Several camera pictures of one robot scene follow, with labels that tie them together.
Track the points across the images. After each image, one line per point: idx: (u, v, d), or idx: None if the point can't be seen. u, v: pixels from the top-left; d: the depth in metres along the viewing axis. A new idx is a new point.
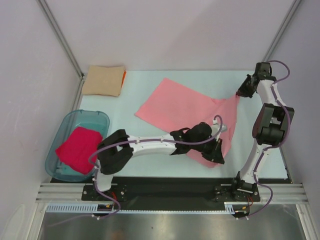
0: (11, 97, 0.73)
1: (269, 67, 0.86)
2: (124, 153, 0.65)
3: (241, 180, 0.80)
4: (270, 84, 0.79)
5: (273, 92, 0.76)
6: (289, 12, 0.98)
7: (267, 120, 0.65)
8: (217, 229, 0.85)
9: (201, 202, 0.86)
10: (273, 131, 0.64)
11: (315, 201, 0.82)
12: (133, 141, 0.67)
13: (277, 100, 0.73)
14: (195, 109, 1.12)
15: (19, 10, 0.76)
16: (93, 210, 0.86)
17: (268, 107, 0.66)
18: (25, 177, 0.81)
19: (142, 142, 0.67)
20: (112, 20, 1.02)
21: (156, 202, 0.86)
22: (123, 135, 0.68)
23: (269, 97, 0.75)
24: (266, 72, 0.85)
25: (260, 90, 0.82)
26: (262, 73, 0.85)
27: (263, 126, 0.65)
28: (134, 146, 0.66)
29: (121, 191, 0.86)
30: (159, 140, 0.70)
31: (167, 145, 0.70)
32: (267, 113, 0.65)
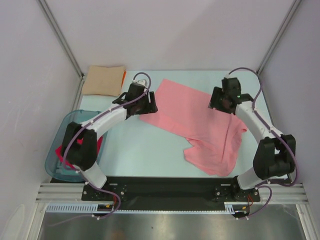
0: (11, 98, 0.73)
1: (237, 83, 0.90)
2: (89, 135, 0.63)
3: (241, 189, 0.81)
4: (250, 109, 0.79)
5: (259, 119, 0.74)
6: (289, 12, 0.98)
7: (272, 157, 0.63)
8: (217, 229, 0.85)
9: (201, 203, 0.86)
10: (281, 166, 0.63)
11: (315, 201, 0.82)
12: (88, 124, 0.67)
13: (270, 129, 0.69)
14: (199, 109, 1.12)
15: (19, 11, 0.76)
16: (93, 210, 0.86)
17: (268, 143, 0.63)
18: (25, 178, 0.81)
19: (96, 121, 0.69)
20: (112, 20, 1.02)
21: (156, 202, 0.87)
22: (75, 125, 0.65)
23: (260, 127, 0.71)
24: (237, 89, 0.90)
25: (246, 117, 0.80)
26: (232, 90, 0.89)
27: (269, 165, 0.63)
28: (93, 127, 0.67)
29: (121, 191, 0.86)
30: (109, 111, 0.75)
31: (117, 112, 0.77)
32: (270, 150, 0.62)
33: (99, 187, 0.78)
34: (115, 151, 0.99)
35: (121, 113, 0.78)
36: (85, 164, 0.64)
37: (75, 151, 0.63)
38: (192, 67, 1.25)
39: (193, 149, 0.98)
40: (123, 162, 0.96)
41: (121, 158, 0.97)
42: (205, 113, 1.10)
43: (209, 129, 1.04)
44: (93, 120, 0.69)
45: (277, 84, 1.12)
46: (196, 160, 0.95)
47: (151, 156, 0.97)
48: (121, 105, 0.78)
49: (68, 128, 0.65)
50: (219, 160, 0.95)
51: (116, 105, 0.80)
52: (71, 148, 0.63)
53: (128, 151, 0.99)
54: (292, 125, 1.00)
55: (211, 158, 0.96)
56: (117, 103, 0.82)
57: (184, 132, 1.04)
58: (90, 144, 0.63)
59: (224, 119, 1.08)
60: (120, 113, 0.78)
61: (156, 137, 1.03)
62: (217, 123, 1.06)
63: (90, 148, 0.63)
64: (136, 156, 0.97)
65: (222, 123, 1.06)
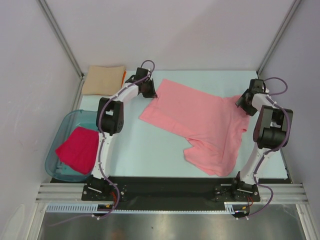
0: (11, 97, 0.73)
1: (262, 84, 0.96)
2: (119, 104, 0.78)
3: (241, 180, 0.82)
4: (264, 95, 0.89)
5: (267, 100, 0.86)
6: (290, 12, 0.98)
7: (267, 121, 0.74)
8: (218, 229, 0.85)
9: (201, 202, 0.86)
10: (276, 133, 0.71)
11: (315, 201, 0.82)
12: (114, 97, 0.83)
13: (274, 104, 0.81)
14: (199, 109, 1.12)
15: (19, 12, 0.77)
16: (93, 210, 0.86)
17: (267, 109, 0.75)
18: (26, 177, 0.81)
19: (119, 95, 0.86)
20: (112, 20, 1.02)
21: (156, 203, 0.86)
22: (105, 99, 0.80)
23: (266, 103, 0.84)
24: (260, 89, 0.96)
25: (256, 102, 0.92)
26: (256, 89, 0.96)
27: (264, 129, 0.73)
28: (119, 99, 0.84)
29: (121, 192, 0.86)
30: (126, 88, 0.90)
31: (132, 88, 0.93)
32: (266, 114, 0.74)
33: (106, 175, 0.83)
34: (116, 151, 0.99)
35: (134, 89, 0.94)
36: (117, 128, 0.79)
37: (107, 119, 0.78)
38: (192, 67, 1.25)
39: (193, 148, 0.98)
40: (125, 163, 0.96)
41: (122, 157, 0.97)
42: (205, 113, 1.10)
43: (208, 129, 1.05)
44: (117, 94, 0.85)
45: (276, 84, 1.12)
46: (196, 160, 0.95)
47: (152, 156, 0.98)
48: (133, 83, 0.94)
49: (99, 101, 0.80)
50: (219, 160, 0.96)
51: (129, 83, 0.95)
52: (103, 118, 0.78)
53: (129, 151, 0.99)
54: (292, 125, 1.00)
55: (211, 158, 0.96)
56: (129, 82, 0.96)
57: (183, 132, 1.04)
58: (120, 113, 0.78)
59: (223, 119, 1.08)
60: (133, 90, 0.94)
61: (156, 137, 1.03)
62: (217, 123, 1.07)
63: (120, 114, 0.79)
64: (137, 156, 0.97)
65: (222, 123, 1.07)
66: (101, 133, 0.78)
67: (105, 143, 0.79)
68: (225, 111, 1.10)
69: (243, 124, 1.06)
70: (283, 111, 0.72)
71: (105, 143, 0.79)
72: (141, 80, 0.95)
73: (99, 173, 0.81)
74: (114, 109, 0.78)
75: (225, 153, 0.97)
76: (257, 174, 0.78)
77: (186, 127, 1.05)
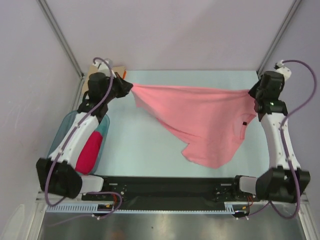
0: (11, 97, 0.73)
1: (281, 82, 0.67)
2: (61, 174, 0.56)
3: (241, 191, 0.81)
4: (278, 124, 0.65)
5: (281, 138, 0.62)
6: (287, 16, 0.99)
7: (276, 186, 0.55)
8: (218, 229, 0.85)
9: (201, 202, 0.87)
10: (283, 195, 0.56)
11: (315, 201, 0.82)
12: (58, 155, 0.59)
13: (287, 147, 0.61)
14: (197, 99, 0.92)
15: (19, 12, 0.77)
16: (93, 210, 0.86)
17: (277, 172, 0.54)
18: (25, 177, 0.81)
19: (65, 147, 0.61)
20: (111, 21, 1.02)
21: (156, 202, 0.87)
22: (41, 163, 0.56)
23: (278, 148, 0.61)
24: (274, 92, 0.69)
25: (266, 125, 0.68)
26: (268, 93, 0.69)
27: (269, 192, 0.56)
28: (64, 157, 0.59)
29: (121, 191, 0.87)
30: (76, 127, 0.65)
31: (85, 124, 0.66)
32: (276, 181, 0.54)
33: (98, 190, 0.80)
34: (113, 151, 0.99)
35: (91, 121, 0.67)
36: (71, 194, 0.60)
37: (55, 184, 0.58)
38: (192, 67, 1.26)
39: (190, 146, 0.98)
40: (122, 163, 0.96)
41: (121, 157, 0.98)
42: (203, 109, 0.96)
43: (207, 116, 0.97)
44: (62, 147, 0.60)
45: None
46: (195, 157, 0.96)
47: (151, 156, 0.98)
48: (88, 113, 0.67)
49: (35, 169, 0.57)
50: (217, 156, 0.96)
51: (83, 114, 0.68)
52: (50, 185, 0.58)
53: (128, 150, 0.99)
54: (292, 125, 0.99)
55: (209, 152, 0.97)
56: (83, 111, 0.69)
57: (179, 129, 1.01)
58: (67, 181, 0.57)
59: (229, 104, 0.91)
60: (91, 123, 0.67)
61: (156, 137, 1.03)
62: (221, 109, 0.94)
63: (69, 180, 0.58)
64: (136, 156, 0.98)
65: (222, 116, 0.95)
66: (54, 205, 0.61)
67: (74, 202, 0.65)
68: (228, 99, 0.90)
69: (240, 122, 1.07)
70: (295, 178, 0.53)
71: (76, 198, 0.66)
72: (97, 106, 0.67)
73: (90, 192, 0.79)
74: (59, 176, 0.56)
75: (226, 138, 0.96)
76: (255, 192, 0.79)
77: (183, 118, 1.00)
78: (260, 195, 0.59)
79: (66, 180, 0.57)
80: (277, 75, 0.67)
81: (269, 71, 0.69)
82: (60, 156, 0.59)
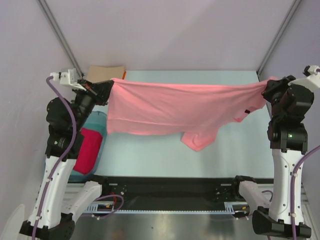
0: (11, 97, 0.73)
1: (308, 107, 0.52)
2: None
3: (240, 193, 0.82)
4: (289, 167, 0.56)
5: (291, 186, 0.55)
6: (287, 16, 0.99)
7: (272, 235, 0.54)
8: (218, 229, 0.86)
9: (201, 202, 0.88)
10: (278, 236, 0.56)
11: (316, 202, 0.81)
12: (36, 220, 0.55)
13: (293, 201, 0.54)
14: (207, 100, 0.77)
15: (19, 12, 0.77)
16: (93, 210, 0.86)
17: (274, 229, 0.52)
18: (25, 177, 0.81)
19: (42, 209, 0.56)
20: (111, 21, 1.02)
21: (156, 203, 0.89)
22: (25, 229, 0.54)
23: (283, 200, 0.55)
24: (297, 116, 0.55)
25: (275, 158, 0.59)
26: (288, 117, 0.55)
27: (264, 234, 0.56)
28: (44, 222, 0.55)
29: (121, 192, 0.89)
30: (48, 181, 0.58)
31: (59, 173, 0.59)
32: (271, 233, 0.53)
33: (98, 195, 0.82)
34: (113, 151, 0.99)
35: (65, 167, 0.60)
36: None
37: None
38: (192, 67, 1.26)
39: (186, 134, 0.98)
40: (121, 163, 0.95)
41: (120, 157, 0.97)
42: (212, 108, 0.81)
43: (215, 114, 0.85)
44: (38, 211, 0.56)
45: None
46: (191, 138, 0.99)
47: (151, 156, 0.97)
48: (57, 162, 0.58)
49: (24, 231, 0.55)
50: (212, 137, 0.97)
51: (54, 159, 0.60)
52: None
53: (128, 151, 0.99)
54: None
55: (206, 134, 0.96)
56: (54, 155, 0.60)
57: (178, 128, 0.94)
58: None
59: (238, 99, 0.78)
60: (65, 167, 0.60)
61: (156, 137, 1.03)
62: (228, 105, 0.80)
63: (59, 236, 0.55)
64: (136, 156, 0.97)
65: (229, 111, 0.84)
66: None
67: None
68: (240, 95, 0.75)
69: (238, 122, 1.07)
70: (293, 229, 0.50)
71: None
72: (67, 149, 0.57)
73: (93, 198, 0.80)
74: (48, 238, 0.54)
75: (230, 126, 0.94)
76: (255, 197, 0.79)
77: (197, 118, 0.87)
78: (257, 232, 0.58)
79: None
80: (305, 99, 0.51)
81: (294, 93, 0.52)
82: (39, 221, 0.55)
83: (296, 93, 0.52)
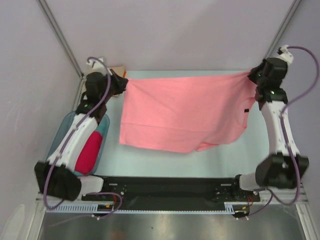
0: (11, 98, 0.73)
1: (284, 70, 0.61)
2: (62, 177, 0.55)
3: (241, 188, 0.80)
4: (278, 113, 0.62)
5: (281, 128, 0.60)
6: (288, 15, 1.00)
7: (276, 172, 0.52)
8: (218, 229, 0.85)
9: (201, 203, 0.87)
10: (282, 180, 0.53)
11: (315, 201, 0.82)
12: (56, 158, 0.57)
13: (288, 141, 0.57)
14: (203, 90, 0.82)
15: (19, 12, 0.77)
16: (93, 210, 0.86)
17: (276, 157, 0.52)
18: (25, 176, 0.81)
19: (63, 151, 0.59)
20: (111, 21, 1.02)
21: (156, 202, 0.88)
22: (41, 168, 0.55)
23: (278, 137, 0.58)
24: (277, 80, 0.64)
25: (266, 115, 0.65)
26: (270, 81, 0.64)
27: (269, 181, 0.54)
28: (63, 160, 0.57)
29: (121, 192, 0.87)
30: (74, 130, 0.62)
31: (84, 126, 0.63)
32: (276, 167, 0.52)
33: (98, 191, 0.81)
34: (113, 151, 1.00)
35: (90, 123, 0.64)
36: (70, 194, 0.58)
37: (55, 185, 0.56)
38: (192, 67, 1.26)
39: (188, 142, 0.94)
40: (121, 163, 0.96)
41: (120, 157, 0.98)
42: (210, 100, 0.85)
43: (214, 110, 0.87)
44: (60, 151, 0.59)
45: None
46: (192, 144, 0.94)
47: (151, 156, 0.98)
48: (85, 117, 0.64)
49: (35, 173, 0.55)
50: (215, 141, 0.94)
51: (81, 115, 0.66)
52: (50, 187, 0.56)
53: (128, 150, 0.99)
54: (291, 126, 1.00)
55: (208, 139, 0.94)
56: (80, 114, 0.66)
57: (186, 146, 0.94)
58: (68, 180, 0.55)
59: (232, 89, 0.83)
60: (90, 124, 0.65)
61: None
62: (224, 98, 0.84)
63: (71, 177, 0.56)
64: (135, 156, 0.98)
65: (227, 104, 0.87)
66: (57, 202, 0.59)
67: None
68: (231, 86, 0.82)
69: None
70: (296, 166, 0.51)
71: None
72: (97, 104, 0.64)
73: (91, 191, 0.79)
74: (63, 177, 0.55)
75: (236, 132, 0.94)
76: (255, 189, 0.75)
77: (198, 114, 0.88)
78: (260, 181, 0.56)
79: (66, 184, 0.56)
80: (281, 64, 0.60)
81: (272, 59, 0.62)
82: (58, 159, 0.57)
83: (273, 60, 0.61)
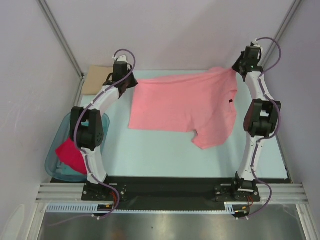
0: (11, 97, 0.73)
1: (257, 53, 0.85)
2: (92, 120, 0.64)
3: (241, 180, 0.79)
4: (256, 78, 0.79)
5: (260, 86, 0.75)
6: (288, 14, 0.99)
7: (256, 115, 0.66)
8: (217, 229, 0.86)
9: (201, 202, 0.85)
10: (263, 123, 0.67)
11: (315, 201, 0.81)
12: (89, 105, 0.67)
13: (265, 94, 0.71)
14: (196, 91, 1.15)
15: (19, 12, 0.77)
16: (93, 210, 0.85)
17: (257, 102, 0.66)
18: (25, 176, 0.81)
19: (95, 102, 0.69)
20: (111, 21, 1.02)
21: (156, 203, 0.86)
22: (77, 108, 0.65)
23: (257, 91, 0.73)
24: (254, 60, 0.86)
25: (249, 83, 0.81)
26: (249, 60, 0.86)
27: (253, 122, 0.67)
28: (95, 107, 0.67)
29: (121, 192, 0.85)
30: (103, 92, 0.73)
31: (111, 91, 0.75)
32: (257, 108, 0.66)
33: (102, 180, 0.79)
34: (113, 151, 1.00)
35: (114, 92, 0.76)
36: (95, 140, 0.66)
37: (84, 131, 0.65)
38: (192, 68, 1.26)
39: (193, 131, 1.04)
40: (121, 163, 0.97)
41: (120, 156, 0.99)
42: (201, 96, 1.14)
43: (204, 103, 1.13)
44: (93, 101, 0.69)
45: (276, 84, 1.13)
46: (196, 137, 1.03)
47: (151, 156, 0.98)
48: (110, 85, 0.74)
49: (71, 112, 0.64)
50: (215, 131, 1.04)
51: (107, 86, 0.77)
52: (79, 130, 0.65)
53: (129, 150, 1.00)
54: (292, 126, 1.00)
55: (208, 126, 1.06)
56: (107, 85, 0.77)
57: (201, 143, 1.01)
58: (96, 124, 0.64)
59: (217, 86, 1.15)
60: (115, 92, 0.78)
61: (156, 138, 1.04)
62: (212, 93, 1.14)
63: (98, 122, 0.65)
64: (136, 156, 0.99)
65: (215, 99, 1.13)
66: (80, 148, 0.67)
67: (89, 157, 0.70)
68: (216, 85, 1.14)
69: (235, 123, 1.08)
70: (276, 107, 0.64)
71: (90, 157, 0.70)
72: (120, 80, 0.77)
73: (93, 179, 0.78)
74: (90, 120, 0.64)
75: (231, 127, 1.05)
76: (254, 166, 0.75)
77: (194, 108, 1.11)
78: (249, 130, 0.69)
79: (95, 125, 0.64)
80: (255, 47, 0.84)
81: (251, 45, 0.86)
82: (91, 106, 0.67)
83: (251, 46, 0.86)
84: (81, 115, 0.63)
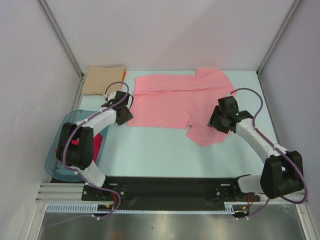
0: (11, 98, 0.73)
1: (234, 101, 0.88)
2: (83, 140, 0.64)
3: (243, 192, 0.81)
4: (251, 126, 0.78)
5: (262, 137, 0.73)
6: (288, 15, 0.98)
7: (280, 178, 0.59)
8: (217, 229, 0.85)
9: (201, 203, 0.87)
10: (289, 183, 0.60)
11: (315, 202, 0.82)
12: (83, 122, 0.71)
13: (275, 147, 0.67)
14: (196, 91, 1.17)
15: (18, 12, 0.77)
16: (93, 210, 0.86)
17: (274, 163, 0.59)
18: (25, 177, 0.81)
19: (90, 120, 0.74)
20: (111, 21, 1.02)
21: (156, 203, 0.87)
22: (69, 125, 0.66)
23: (264, 145, 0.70)
24: (234, 107, 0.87)
25: (244, 134, 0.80)
26: (230, 110, 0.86)
27: (278, 186, 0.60)
28: (89, 125, 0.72)
29: (121, 192, 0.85)
30: (100, 112, 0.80)
31: (108, 112, 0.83)
32: (276, 170, 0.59)
33: (100, 185, 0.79)
34: (114, 151, 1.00)
35: (111, 113, 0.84)
36: (85, 160, 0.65)
37: (73, 149, 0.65)
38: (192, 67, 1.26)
39: (192, 129, 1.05)
40: (121, 163, 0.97)
41: (121, 157, 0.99)
42: (201, 96, 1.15)
43: (204, 102, 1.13)
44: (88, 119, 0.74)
45: (276, 84, 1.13)
46: (195, 134, 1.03)
47: (151, 157, 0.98)
48: (109, 107, 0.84)
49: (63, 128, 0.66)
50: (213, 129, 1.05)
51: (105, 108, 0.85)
52: (69, 148, 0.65)
53: (129, 150, 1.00)
54: (291, 126, 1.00)
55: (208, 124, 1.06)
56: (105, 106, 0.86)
57: (202, 140, 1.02)
58: (87, 142, 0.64)
59: (216, 88, 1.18)
60: (111, 114, 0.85)
61: (156, 138, 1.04)
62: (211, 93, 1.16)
63: (89, 143, 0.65)
64: (136, 157, 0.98)
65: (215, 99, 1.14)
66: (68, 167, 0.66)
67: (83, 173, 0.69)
68: (215, 87, 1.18)
69: None
70: (295, 166, 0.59)
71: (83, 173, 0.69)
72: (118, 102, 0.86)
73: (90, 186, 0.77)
74: (81, 137, 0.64)
75: None
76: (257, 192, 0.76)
77: (194, 106, 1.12)
78: (273, 194, 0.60)
79: (85, 144, 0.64)
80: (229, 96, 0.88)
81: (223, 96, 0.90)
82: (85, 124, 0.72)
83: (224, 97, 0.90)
84: (73, 132, 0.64)
